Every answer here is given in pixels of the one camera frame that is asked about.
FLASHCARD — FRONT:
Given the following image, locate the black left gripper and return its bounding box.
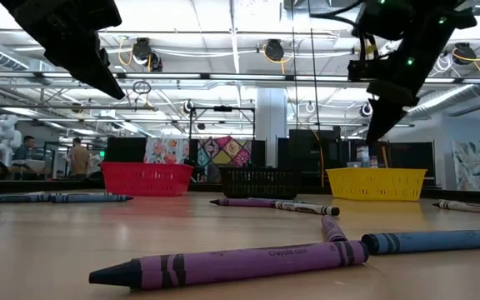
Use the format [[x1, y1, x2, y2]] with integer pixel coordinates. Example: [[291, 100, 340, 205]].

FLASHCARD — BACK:
[[0, 0, 127, 101]]

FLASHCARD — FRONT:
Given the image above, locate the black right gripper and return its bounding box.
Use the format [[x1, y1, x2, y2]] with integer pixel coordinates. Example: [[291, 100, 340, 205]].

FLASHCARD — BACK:
[[364, 24, 456, 146]]

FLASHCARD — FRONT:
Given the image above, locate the purple crayon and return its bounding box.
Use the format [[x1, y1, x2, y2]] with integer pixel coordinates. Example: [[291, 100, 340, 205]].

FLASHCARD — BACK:
[[209, 197, 285, 208], [88, 239, 370, 292], [321, 214, 348, 243]]

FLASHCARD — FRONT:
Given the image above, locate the blue crayon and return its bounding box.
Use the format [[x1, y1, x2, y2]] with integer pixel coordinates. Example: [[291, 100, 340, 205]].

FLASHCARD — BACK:
[[50, 193, 134, 204], [361, 228, 480, 256], [0, 192, 53, 205]]

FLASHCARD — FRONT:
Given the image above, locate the white container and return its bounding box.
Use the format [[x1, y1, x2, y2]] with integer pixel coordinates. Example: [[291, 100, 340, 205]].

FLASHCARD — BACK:
[[355, 145, 371, 168]]

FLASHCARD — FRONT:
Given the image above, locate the black partition panel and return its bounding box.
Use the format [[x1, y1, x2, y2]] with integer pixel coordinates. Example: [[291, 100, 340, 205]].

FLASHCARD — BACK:
[[383, 140, 436, 179]]

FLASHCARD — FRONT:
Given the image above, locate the yellow plastic basket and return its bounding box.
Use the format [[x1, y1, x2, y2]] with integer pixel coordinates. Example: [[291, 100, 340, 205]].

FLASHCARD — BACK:
[[326, 167, 428, 203]]

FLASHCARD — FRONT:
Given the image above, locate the long ceiling light bar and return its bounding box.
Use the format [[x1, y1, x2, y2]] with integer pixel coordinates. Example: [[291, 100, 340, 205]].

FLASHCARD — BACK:
[[0, 70, 480, 85]]

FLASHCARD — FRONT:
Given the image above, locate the black cabinet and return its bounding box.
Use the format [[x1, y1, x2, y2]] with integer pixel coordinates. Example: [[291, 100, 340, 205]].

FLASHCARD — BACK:
[[276, 127, 343, 188]]

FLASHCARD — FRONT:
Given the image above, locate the person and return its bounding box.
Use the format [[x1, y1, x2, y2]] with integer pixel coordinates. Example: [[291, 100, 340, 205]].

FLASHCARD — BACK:
[[67, 137, 93, 179], [12, 135, 38, 163]]

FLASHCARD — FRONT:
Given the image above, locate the black monitor panel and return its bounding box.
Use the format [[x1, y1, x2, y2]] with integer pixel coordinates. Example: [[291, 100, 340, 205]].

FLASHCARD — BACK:
[[105, 136, 148, 164]]

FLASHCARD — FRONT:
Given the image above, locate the white square column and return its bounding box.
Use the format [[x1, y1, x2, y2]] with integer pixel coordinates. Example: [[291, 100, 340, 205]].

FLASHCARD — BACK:
[[255, 87, 288, 168]]

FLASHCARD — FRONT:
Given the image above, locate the floral print cloth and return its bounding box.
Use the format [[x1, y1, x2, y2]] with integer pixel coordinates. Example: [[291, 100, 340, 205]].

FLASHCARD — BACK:
[[143, 137, 191, 165]]

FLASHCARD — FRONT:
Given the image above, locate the red plastic basket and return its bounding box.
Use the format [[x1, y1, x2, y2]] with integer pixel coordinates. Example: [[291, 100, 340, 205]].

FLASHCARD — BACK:
[[100, 161, 195, 198]]

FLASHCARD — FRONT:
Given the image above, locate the black plastic basket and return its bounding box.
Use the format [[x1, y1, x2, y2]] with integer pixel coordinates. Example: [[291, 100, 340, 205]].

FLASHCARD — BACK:
[[218, 166, 302, 200]]

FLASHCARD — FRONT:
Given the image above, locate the colourful patchwork quilt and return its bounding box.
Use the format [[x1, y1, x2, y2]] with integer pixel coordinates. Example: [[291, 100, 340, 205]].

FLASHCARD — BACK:
[[196, 135, 253, 183]]

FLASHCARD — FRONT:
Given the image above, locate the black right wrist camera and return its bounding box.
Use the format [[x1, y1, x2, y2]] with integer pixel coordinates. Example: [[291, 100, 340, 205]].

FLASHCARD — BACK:
[[347, 58, 396, 83]]

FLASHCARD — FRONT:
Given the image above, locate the black hanging cable loop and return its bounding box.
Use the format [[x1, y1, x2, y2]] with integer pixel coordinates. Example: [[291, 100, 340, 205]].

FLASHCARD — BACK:
[[132, 79, 153, 97]]

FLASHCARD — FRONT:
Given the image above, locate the long black cable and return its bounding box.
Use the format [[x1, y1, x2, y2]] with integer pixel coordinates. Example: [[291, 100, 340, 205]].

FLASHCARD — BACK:
[[308, 28, 321, 131]]

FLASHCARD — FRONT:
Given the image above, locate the thin yellow cable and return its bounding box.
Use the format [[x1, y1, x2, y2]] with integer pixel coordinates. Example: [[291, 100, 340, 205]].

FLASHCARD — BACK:
[[308, 128, 326, 188]]

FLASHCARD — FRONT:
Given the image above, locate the thin black vertical cable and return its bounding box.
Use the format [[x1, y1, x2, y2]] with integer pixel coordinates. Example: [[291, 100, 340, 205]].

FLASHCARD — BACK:
[[290, 0, 299, 131]]

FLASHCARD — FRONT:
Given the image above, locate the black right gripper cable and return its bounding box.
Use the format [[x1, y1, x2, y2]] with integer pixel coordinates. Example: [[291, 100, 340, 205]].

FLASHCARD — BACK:
[[308, 0, 369, 63]]

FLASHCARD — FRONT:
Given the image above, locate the black aluminium table frame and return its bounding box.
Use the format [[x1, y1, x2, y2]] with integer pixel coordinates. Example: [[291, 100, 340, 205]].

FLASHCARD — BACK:
[[0, 177, 480, 206]]

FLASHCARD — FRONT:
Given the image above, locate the black metal frame stand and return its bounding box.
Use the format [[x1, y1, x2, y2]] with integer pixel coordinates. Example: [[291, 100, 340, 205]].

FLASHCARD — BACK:
[[187, 105, 257, 168]]

